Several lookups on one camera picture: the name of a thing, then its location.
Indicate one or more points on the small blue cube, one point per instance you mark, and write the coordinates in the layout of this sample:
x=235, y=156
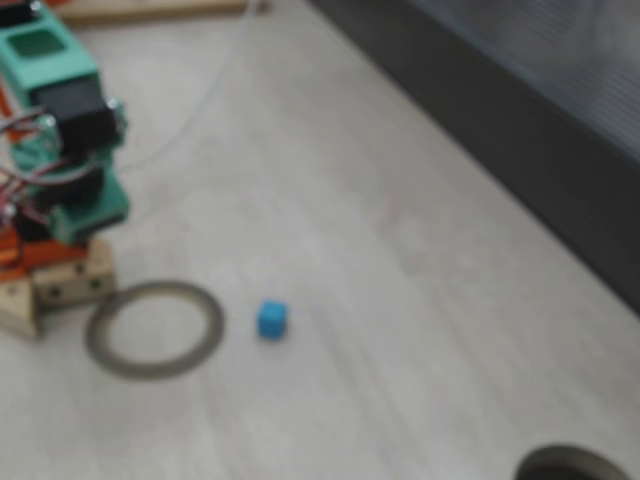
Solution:
x=272, y=322

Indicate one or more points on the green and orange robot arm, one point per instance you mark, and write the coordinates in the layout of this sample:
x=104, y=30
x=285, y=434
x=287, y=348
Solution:
x=45, y=65

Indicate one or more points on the rectangular wooden base block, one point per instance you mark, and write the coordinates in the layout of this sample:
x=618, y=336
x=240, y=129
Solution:
x=70, y=287

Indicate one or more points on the triangular wooden block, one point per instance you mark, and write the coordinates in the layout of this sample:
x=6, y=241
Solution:
x=17, y=310

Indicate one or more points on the flat wooden board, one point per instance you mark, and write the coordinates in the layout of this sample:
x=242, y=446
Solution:
x=150, y=10

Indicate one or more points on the dark frosted desk partition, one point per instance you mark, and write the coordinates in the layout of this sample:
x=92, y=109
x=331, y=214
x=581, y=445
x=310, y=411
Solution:
x=500, y=100

